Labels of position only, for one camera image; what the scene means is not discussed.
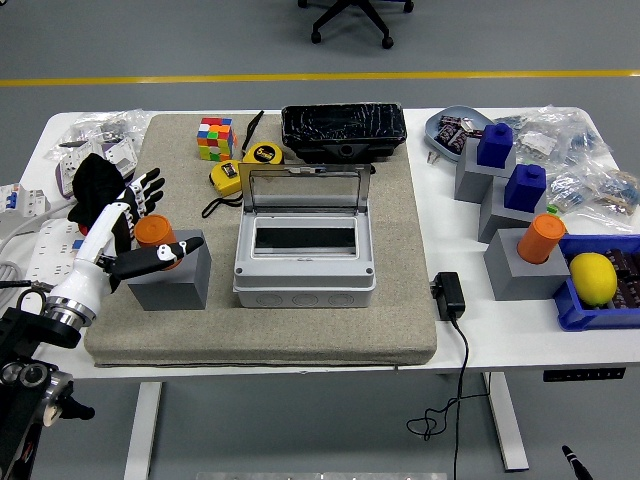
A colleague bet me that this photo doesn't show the large colourful puzzle cube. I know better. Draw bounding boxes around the large colourful puzzle cube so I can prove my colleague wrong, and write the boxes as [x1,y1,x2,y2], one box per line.
[195,117,237,162]

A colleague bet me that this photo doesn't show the blue plastic bin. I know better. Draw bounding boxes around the blue plastic bin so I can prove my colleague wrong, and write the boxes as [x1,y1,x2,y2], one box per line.
[552,233,640,332]

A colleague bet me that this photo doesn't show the white table leg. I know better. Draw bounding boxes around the white table leg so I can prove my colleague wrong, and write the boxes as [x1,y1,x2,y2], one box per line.
[482,372,531,471]
[123,382,164,480]

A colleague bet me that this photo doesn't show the white power strip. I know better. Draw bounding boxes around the white power strip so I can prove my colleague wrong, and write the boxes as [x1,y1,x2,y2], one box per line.
[23,218,87,292]

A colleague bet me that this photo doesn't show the dark brown component packs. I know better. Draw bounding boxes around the dark brown component packs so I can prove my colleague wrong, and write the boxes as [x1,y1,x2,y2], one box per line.
[602,247,640,309]

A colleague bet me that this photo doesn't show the grey coiled cable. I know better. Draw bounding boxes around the grey coiled cable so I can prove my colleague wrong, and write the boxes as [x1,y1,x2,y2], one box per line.
[0,259,24,290]

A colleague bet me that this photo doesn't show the orange cylinder battery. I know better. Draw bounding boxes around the orange cylinder battery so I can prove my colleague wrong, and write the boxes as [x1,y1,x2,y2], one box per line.
[517,213,568,265]
[133,213,182,271]

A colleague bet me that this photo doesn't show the large clear bag of parts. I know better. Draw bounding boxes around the large clear bag of parts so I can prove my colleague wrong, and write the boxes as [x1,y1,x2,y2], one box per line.
[514,104,614,169]

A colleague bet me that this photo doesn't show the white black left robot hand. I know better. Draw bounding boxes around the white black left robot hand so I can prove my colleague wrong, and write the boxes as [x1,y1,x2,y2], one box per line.
[49,167,206,317]

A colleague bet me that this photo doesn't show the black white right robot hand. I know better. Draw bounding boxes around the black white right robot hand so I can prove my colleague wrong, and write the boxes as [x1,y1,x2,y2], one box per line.
[560,444,596,480]

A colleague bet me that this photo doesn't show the white wall socket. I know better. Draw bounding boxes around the white wall socket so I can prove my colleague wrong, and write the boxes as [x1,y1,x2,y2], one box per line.
[102,137,139,177]

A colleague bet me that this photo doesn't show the grey electrical enclosure box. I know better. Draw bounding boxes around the grey electrical enclosure box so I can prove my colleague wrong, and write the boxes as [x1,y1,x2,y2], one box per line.
[232,202,377,310]

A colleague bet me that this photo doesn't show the smoky transparent hinged box lid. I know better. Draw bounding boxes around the smoky transparent hinged box lid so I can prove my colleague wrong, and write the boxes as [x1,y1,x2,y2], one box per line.
[238,162,375,215]

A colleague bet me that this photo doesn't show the yellow tape measure black label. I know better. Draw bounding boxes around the yellow tape measure black label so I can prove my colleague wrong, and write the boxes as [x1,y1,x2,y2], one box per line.
[241,110,285,166]

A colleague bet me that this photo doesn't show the black cloth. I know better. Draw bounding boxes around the black cloth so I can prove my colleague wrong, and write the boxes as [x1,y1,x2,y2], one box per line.
[67,152,136,236]

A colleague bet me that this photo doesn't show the black adapter cord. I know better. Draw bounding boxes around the black adapter cord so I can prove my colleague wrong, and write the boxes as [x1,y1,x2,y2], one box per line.
[405,314,471,480]

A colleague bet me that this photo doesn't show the grey block with round hole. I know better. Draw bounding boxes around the grey block with round hole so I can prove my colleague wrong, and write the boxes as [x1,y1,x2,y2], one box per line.
[127,228,212,312]

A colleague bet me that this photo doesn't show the blue bottle-shaped block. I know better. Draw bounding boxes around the blue bottle-shaped block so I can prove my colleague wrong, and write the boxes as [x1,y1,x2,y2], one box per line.
[503,163,548,211]
[476,122,515,169]

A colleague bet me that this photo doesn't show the black plastic tray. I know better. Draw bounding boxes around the black plastic tray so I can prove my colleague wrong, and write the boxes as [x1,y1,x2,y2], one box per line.
[279,102,407,165]

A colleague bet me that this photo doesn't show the black power adapter plug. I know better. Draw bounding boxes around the black power adapter plug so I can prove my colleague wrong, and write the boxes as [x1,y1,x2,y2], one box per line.
[430,271,467,321]

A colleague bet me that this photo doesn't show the black table control panel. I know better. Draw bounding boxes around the black table control panel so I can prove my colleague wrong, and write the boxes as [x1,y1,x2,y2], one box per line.
[543,368,627,384]

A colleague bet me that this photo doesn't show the grey block holder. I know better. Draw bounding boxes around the grey block holder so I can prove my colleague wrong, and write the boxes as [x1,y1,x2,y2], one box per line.
[453,137,517,204]
[477,177,549,245]
[483,227,571,302]

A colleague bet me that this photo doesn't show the grey-brown mat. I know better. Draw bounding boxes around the grey-brown mat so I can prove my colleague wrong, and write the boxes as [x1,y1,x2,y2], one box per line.
[83,113,439,369]

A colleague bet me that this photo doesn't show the blue-grey dish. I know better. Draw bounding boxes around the blue-grey dish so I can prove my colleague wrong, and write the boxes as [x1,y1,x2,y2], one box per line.
[423,104,494,164]

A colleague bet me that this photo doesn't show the clear bags of small parts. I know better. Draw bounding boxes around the clear bags of small parts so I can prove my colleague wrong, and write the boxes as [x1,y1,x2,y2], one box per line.
[43,108,151,161]

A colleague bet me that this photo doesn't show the yellow lemon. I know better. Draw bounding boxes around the yellow lemon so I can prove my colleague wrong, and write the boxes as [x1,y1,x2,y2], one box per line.
[569,252,619,307]

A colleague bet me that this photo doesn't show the white circuit breaker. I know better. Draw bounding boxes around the white circuit breaker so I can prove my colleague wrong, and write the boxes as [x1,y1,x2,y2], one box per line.
[0,182,51,239]

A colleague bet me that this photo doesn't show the yellow tape measure looped strap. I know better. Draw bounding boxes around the yellow tape measure looped strap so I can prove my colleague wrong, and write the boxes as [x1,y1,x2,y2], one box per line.
[201,160,245,220]

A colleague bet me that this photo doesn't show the white purple socket box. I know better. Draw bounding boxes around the white purple socket box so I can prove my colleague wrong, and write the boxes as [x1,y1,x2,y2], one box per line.
[53,153,85,199]

